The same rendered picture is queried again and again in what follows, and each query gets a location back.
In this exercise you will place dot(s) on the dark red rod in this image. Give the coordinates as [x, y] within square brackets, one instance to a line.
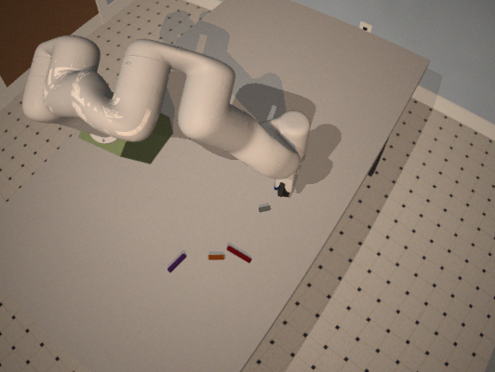
[239, 254]

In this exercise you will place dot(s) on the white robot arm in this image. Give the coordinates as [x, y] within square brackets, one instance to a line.
[73, 88]

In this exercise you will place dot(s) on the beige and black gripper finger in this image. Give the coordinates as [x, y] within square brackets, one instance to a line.
[282, 191]

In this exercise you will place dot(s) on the purple rod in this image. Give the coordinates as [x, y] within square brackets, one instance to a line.
[176, 263]

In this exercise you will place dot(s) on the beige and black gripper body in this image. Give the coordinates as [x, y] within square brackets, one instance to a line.
[289, 181]

